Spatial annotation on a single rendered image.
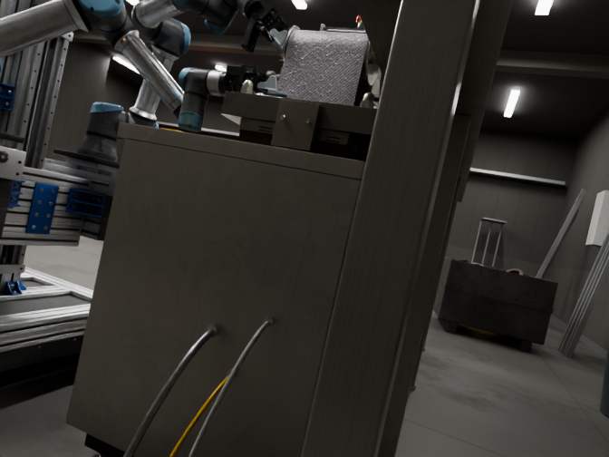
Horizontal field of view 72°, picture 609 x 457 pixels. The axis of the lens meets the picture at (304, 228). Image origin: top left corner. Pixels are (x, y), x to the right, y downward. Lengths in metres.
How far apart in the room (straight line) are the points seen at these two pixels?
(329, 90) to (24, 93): 1.09
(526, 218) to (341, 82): 8.63
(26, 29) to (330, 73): 0.84
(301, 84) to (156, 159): 0.46
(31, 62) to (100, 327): 1.02
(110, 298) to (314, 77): 0.81
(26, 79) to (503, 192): 8.91
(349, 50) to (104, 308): 0.95
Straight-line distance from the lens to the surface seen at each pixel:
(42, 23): 1.48
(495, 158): 9.83
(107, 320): 1.21
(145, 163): 1.14
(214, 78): 1.37
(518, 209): 9.70
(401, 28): 0.40
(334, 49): 1.29
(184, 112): 1.39
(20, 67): 1.86
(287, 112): 1.02
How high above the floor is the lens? 0.75
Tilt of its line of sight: 1 degrees down
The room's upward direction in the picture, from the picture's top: 12 degrees clockwise
